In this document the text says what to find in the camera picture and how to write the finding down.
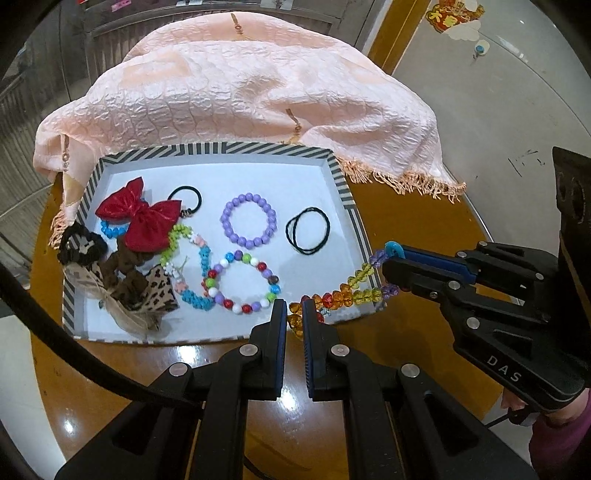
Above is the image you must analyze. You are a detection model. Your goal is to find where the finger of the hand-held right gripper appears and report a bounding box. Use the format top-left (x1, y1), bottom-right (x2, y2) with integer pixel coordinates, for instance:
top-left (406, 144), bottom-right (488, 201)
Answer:
top-left (381, 256), bottom-right (546, 324)
top-left (390, 244), bottom-right (559, 282)

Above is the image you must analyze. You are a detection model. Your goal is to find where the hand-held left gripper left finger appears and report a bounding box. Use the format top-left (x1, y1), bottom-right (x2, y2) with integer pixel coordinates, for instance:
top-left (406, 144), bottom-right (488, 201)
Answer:
top-left (54, 299), bottom-right (287, 480)

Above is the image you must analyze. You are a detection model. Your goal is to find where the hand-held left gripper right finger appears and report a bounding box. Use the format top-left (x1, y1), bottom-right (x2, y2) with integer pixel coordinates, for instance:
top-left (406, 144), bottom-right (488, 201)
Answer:
top-left (302, 299), bottom-right (539, 480)

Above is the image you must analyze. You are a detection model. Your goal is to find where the multicoloured bead bracelet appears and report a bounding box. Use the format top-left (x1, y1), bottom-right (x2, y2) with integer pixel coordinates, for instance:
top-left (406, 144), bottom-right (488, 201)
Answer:
top-left (202, 250), bottom-right (281, 316)

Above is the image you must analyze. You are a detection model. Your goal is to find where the amber green crystal bracelet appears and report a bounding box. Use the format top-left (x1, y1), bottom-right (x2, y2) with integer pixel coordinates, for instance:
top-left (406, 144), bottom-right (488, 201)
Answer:
top-left (288, 249), bottom-right (400, 342)

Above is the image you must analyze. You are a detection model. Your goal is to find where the thin black hair tie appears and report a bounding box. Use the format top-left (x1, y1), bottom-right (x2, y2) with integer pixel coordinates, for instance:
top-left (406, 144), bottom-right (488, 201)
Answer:
top-left (285, 208), bottom-right (332, 256)

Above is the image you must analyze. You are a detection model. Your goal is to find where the purple bead bracelet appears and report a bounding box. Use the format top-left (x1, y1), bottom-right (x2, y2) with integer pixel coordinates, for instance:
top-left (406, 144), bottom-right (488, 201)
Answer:
top-left (221, 193), bottom-right (278, 245)

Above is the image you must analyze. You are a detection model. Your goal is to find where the striped rim white tray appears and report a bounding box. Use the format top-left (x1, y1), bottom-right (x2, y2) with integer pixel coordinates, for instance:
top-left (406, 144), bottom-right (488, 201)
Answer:
top-left (62, 143), bottom-right (384, 344)

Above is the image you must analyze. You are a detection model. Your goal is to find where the black hair tie with charm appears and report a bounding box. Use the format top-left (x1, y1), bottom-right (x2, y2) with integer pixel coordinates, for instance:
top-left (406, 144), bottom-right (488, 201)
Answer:
top-left (167, 185), bottom-right (204, 220)

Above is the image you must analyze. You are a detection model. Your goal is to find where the red bow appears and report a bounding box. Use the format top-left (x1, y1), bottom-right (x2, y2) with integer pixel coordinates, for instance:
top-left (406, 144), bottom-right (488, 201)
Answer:
top-left (95, 179), bottom-right (182, 253)

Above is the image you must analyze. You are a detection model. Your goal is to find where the person's right forearm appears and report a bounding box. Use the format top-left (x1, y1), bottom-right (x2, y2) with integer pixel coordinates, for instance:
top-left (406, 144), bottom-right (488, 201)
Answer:
top-left (529, 401), bottom-right (591, 480)

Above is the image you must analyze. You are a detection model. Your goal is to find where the person's right hand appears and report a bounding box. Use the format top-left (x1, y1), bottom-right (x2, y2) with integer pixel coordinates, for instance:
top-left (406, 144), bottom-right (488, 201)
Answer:
top-left (502, 390), bottom-right (573, 425)

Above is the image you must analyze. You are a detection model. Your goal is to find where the leopard print bow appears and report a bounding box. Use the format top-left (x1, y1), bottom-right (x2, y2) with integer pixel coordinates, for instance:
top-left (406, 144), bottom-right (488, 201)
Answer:
top-left (139, 265), bottom-right (181, 319)

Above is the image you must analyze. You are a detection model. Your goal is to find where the beige bow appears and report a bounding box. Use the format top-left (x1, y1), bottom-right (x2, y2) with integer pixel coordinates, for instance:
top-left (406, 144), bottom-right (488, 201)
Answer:
top-left (65, 263), bottom-right (162, 334)

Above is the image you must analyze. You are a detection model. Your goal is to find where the brown scrunchie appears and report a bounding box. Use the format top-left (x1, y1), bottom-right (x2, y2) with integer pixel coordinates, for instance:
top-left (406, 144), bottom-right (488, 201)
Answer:
top-left (99, 240), bottom-right (158, 310)

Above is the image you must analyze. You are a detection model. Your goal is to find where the black scrunchie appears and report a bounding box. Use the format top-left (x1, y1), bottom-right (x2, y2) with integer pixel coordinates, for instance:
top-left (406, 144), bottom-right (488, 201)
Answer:
top-left (58, 224), bottom-right (109, 266)

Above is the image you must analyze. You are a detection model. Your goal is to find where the pink fringed cloth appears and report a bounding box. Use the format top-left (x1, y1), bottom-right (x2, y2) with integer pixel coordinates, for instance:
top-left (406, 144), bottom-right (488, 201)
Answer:
top-left (33, 10), bottom-right (467, 252)

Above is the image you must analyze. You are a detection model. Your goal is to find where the green blue pink bead bracelet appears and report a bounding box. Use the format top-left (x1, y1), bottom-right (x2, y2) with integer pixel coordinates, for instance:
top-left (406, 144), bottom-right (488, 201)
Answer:
top-left (161, 224), bottom-right (218, 311)

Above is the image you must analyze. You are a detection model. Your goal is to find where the thick black cable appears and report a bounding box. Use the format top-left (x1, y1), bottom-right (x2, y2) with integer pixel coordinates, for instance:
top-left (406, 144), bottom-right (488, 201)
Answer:
top-left (0, 263), bottom-right (204, 411)

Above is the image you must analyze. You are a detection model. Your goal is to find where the wooden door frame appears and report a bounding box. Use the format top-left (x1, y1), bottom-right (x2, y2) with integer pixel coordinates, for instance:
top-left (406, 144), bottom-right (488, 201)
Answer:
top-left (365, 0), bottom-right (435, 77)

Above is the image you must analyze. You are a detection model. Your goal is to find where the red gold wall decoration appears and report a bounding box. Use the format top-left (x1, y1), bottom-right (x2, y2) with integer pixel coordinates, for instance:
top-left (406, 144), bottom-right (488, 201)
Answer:
top-left (426, 0), bottom-right (485, 40)

